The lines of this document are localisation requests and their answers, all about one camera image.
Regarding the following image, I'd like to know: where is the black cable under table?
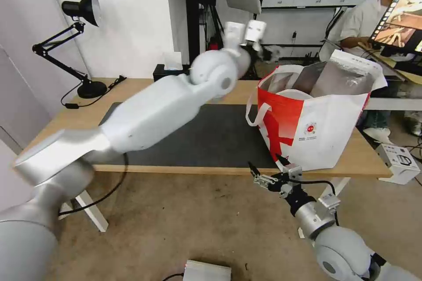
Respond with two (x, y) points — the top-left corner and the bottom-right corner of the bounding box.
(58, 152), (130, 220)

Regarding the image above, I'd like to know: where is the black desk mat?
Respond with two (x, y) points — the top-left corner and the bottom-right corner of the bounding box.
(93, 102), (281, 167)

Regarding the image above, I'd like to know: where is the lit computer screen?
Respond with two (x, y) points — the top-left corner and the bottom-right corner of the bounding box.
(367, 0), (422, 57)

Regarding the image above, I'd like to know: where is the black tissue box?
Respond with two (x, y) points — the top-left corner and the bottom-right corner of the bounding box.
(153, 63), (185, 82)

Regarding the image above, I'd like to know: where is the white cardboard product box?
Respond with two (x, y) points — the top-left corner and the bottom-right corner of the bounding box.
(375, 143), (422, 185)

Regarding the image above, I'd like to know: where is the black articulated desk lamp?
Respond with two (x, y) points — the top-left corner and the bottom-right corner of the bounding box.
(32, 0), (108, 99)

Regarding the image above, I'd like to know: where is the red and white takeout bag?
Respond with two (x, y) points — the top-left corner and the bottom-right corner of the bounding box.
(245, 49), (388, 173)

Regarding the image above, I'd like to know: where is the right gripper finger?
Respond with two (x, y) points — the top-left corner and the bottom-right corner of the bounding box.
(275, 154), (292, 174)
(247, 161), (280, 190)

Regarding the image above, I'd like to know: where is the black lamp power cable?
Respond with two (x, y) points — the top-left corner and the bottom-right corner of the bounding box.
(60, 75), (128, 109)

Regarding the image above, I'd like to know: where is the black equipment rack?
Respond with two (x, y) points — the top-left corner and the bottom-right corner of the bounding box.
(184, 0), (219, 66)

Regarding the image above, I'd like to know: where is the silver finned metal device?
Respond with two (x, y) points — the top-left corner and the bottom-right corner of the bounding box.
(184, 259), (233, 281)

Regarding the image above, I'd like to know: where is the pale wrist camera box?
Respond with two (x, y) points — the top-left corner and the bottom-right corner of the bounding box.
(287, 165), (304, 180)

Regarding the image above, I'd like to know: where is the white table leg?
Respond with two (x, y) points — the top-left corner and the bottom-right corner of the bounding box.
(321, 177), (352, 203)
(70, 192), (110, 233)

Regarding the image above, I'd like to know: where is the person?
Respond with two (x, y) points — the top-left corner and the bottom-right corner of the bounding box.
(338, 0), (422, 146)

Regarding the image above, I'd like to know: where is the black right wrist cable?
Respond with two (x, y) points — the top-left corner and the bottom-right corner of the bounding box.
(290, 179), (341, 226)

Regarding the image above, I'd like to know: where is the silver foil pouch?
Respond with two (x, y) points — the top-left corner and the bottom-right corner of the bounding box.
(291, 49), (384, 98)

